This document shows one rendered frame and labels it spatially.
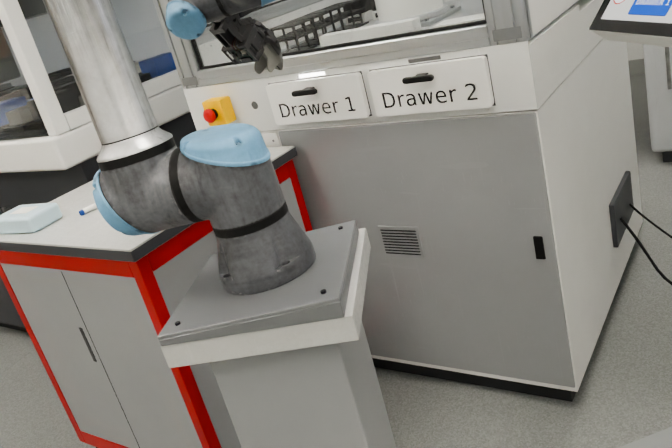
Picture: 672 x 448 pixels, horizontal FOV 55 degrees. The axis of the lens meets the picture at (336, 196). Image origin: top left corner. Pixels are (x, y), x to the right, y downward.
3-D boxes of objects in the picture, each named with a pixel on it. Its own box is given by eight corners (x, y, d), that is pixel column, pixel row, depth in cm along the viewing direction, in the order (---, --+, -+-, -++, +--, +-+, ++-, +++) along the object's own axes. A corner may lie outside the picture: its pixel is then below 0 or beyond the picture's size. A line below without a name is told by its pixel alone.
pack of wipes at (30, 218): (65, 216, 164) (58, 200, 163) (35, 234, 157) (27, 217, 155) (26, 218, 172) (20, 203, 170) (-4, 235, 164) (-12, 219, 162)
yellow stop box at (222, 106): (225, 125, 180) (217, 100, 177) (207, 127, 184) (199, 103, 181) (237, 119, 183) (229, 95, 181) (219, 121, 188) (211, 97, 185)
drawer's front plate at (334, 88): (367, 117, 158) (357, 73, 154) (276, 125, 174) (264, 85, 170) (371, 115, 159) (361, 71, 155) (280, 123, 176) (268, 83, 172)
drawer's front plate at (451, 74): (492, 107, 139) (483, 57, 136) (376, 117, 156) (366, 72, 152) (494, 104, 141) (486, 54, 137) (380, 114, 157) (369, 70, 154)
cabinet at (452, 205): (585, 415, 163) (542, 109, 135) (271, 357, 222) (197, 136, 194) (648, 237, 233) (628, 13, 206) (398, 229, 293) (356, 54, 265)
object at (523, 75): (537, 109, 136) (527, 41, 131) (198, 136, 195) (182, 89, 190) (624, 13, 207) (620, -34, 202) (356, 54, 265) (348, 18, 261)
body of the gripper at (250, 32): (236, 67, 147) (201, 31, 138) (249, 38, 150) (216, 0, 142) (261, 63, 142) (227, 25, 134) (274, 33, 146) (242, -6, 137)
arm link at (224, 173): (274, 219, 91) (242, 128, 87) (189, 238, 94) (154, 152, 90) (294, 189, 102) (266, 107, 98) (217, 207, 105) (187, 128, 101)
